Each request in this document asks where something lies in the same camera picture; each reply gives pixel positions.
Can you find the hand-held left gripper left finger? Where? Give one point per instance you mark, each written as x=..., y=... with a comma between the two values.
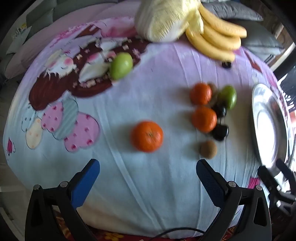
x=85, y=183

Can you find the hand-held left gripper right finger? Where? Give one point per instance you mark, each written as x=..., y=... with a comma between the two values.
x=209, y=183

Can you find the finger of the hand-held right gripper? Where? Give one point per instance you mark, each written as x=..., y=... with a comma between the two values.
x=269, y=179
x=286, y=172

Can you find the dark cherry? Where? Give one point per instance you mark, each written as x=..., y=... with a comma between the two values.
x=220, y=111
x=226, y=64
x=220, y=132

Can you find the round steel plate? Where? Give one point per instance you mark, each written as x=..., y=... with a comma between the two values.
x=268, y=120

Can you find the orange mandarin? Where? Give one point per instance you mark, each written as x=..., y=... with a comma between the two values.
x=146, y=136
x=200, y=93
x=204, y=118

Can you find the large oval green fruit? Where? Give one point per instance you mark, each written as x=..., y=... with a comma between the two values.
x=227, y=97

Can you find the small round green fruit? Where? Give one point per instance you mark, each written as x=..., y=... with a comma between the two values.
x=121, y=65

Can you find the red floral cloth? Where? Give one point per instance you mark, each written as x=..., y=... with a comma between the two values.
x=111, y=236

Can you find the printed pink cartoon blanket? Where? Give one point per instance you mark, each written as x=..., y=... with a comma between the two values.
x=138, y=92

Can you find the grey leather cushion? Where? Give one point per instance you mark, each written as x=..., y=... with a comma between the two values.
x=261, y=44

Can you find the yellow banana bunch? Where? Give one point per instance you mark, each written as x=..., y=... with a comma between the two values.
x=215, y=44

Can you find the pale grey pillow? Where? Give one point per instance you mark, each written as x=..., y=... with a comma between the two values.
x=17, y=39

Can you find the grey fabric cushion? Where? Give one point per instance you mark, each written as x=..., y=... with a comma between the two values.
x=235, y=10

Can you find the napa cabbage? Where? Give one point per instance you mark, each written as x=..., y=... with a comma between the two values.
x=161, y=18

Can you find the grey sofa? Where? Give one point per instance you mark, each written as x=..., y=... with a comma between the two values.
x=41, y=16

